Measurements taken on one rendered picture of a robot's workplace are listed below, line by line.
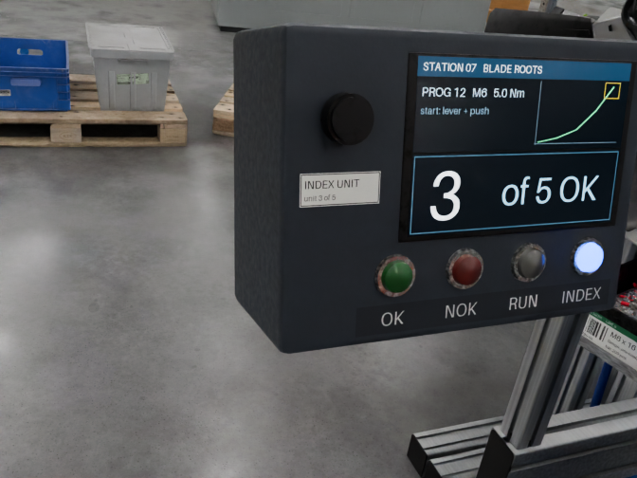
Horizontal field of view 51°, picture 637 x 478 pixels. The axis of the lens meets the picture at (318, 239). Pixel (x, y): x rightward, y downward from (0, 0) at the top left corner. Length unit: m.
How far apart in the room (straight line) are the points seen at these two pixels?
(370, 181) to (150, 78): 3.29
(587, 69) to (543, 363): 0.29
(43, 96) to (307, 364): 2.12
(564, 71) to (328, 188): 0.17
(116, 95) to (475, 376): 2.34
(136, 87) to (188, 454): 2.28
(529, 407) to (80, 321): 1.80
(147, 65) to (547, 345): 3.17
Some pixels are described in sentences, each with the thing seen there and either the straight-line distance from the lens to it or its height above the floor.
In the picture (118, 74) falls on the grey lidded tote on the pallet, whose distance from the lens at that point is 3.64.
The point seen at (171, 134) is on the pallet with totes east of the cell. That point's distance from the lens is 3.64.
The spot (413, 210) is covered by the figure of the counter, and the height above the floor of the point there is 1.16.
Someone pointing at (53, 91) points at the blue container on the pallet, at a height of 0.25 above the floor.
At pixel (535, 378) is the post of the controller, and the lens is 0.67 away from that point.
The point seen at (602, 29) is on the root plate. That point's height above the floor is 1.16.
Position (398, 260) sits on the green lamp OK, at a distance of 0.41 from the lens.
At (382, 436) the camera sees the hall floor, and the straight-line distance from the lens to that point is 1.94.
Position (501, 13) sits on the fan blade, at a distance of 1.42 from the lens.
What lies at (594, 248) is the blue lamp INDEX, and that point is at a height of 1.13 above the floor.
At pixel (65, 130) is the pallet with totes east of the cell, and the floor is 0.09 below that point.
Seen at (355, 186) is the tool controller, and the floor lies 1.17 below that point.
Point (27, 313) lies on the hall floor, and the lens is 2.36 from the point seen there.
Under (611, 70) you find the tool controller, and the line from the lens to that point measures 0.49.
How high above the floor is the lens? 1.32
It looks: 28 degrees down
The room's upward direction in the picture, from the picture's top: 8 degrees clockwise
